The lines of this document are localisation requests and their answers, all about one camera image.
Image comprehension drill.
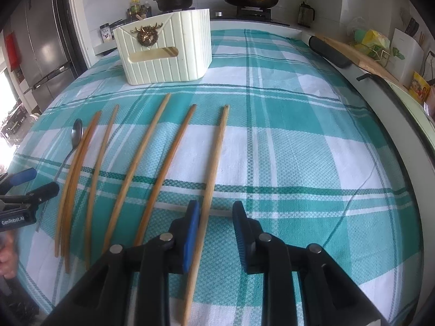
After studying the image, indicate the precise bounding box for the stainless steel fridge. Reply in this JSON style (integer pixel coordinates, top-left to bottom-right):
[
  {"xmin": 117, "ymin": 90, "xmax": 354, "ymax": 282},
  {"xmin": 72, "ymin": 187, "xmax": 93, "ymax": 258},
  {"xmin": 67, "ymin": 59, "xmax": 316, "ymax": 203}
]
[{"xmin": 10, "ymin": 0, "xmax": 77, "ymax": 116}]

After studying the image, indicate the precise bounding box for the metal spoon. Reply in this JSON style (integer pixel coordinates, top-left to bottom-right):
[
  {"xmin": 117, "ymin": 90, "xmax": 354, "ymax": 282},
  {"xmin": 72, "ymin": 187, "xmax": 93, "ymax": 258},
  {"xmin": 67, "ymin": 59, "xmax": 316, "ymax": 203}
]
[{"xmin": 36, "ymin": 119, "xmax": 84, "ymax": 233}]

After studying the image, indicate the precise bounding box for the red fridge hanger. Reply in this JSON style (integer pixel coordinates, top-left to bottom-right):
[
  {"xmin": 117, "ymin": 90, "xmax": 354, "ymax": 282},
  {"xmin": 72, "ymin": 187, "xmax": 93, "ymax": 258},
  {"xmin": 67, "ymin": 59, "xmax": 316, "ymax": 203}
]
[{"xmin": 4, "ymin": 32, "xmax": 21, "ymax": 72}]

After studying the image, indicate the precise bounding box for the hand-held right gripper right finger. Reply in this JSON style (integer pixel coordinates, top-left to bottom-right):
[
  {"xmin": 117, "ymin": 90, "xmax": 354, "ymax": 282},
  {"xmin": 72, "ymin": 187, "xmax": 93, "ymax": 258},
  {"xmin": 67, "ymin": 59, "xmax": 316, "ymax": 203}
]
[{"xmin": 232, "ymin": 200, "xmax": 391, "ymax": 326}]

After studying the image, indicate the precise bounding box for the cream ribbed utensil holder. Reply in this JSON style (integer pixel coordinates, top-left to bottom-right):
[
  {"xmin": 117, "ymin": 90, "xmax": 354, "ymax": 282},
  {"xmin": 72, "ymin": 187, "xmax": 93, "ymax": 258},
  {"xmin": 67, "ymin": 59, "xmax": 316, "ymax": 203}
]
[{"xmin": 113, "ymin": 8, "xmax": 213, "ymax": 85}]

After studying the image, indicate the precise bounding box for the dark glass press pot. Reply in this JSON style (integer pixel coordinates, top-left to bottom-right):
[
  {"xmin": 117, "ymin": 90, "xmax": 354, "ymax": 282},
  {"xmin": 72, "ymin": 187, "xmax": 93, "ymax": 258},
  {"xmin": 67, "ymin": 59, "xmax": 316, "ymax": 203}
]
[{"xmin": 298, "ymin": 2, "xmax": 316, "ymax": 28}]

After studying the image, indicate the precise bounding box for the yellow oil bottle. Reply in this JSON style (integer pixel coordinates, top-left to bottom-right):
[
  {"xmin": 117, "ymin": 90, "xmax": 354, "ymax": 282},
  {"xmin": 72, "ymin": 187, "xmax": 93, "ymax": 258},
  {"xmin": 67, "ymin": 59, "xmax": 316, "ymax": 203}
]
[{"xmin": 128, "ymin": 0, "xmax": 142, "ymax": 21}]

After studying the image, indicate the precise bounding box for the yellow snack packet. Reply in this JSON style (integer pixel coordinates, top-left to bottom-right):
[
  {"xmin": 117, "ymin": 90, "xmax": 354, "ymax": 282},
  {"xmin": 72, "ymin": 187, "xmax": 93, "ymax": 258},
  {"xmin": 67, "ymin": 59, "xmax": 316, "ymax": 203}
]
[{"xmin": 408, "ymin": 71, "xmax": 432, "ymax": 103}]

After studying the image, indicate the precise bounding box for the teal checked tablecloth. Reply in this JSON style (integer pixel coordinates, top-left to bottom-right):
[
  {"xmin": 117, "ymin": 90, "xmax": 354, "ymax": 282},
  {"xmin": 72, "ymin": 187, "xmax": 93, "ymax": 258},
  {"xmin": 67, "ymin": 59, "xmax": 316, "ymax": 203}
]
[{"xmin": 8, "ymin": 29, "xmax": 424, "ymax": 326}]

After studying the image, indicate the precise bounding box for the gas stove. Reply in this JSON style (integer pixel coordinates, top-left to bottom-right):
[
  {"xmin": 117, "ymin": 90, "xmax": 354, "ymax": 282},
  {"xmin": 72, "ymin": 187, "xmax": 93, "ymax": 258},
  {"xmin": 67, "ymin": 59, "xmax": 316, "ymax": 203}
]
[{"xmin": 211, "ymin": 6, "xmax": 291, "ymax": 26}]

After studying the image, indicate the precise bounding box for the wooden cutting board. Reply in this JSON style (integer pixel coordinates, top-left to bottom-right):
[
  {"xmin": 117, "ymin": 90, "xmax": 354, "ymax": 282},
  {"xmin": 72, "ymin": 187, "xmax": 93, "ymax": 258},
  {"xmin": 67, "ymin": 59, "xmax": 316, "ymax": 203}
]
[{"xmin": 314, "ymin": 34, "xmax": 408, "ymax": 89}]

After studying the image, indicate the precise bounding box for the dark shelf rack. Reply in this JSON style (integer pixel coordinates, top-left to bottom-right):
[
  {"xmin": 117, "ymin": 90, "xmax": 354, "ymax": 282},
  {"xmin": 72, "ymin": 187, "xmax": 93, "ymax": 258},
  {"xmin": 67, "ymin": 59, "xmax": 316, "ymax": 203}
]
[{"xmin": 0, "ymin": 103, "xmax": 28, "ymax": 144}]

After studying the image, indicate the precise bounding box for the person's left hand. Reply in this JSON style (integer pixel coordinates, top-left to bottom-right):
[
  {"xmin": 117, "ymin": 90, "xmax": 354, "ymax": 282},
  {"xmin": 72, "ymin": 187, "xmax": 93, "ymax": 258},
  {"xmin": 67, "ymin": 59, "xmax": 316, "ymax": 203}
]
[{"xmin": 0, "ymin": 234, "xmax": 18, "ymax": 280}]

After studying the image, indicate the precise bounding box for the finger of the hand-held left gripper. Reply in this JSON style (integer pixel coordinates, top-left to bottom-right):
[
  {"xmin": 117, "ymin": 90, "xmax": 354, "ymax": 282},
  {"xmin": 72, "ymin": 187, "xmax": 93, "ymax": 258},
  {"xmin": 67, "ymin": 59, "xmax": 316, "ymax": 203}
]
[
  {"xmin": 0, "ymin": 168, "xmax": 37, "ymax": 194},
  {"xmin": 0, "ymin": 181, "xmax": 60, "ymax": 211}
]

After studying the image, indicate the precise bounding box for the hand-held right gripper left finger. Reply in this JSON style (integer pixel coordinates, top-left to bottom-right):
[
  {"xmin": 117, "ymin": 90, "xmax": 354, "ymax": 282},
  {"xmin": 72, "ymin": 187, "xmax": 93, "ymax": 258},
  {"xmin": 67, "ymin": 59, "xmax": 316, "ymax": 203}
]
[{"xmin": 41, "ymin": 200, "xmax": 201, "ymax": 326}]

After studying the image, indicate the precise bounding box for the gold wire rack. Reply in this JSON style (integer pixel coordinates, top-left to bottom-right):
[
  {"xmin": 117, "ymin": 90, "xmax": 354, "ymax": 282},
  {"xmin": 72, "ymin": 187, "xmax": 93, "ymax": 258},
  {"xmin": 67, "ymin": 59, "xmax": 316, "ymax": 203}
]
[{"xmin": 359, "ymin": 42, "xmax": 392, "ymax": 64}]

